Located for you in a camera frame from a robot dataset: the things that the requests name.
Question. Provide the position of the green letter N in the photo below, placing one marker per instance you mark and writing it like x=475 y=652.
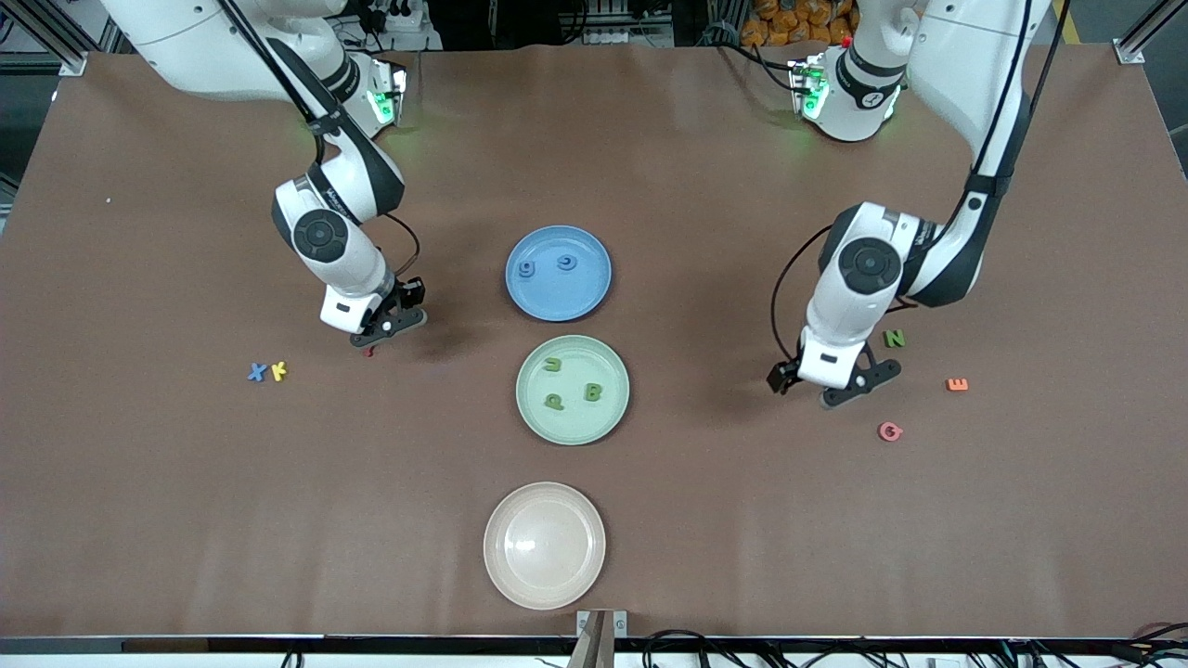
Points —
x=894 y=339

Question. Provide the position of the blue letter X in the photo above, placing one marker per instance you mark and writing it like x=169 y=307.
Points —
x=257 y=372

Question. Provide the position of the blue letter G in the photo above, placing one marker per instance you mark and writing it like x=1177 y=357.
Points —
x=566 y=263

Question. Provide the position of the green letter P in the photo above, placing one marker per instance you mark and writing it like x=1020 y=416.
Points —
x=554 y=401

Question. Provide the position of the green letter B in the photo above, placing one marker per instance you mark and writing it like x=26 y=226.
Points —
x=592 y=391

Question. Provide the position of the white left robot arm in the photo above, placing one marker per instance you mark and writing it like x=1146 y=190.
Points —
x=854 y=288

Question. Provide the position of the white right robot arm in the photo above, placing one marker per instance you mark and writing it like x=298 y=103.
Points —
x=339 y=246

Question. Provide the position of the yellow letter K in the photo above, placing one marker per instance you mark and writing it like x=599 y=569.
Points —
x=279 y=371

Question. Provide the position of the blue plate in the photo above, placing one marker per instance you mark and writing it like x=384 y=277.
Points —
x=557 y=301

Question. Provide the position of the green plate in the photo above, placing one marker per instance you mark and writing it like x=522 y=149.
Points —
x=557 y=427

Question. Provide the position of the white power strip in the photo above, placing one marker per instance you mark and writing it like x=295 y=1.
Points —
x=622 y=37
x=404 y=32

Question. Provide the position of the beige plate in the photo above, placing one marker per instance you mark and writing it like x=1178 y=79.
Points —
x=544 y=547

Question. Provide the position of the tan pole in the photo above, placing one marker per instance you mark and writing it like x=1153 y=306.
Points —
x=590 y=649

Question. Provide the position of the orange packaged goods pile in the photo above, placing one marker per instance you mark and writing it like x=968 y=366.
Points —
x=789 y=23

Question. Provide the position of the grey metal bracket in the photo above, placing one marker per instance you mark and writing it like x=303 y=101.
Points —
x=617 y=623

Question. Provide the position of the aluminium frame post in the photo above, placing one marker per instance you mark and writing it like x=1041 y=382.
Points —
x=74 y=65
x=1130 y=53

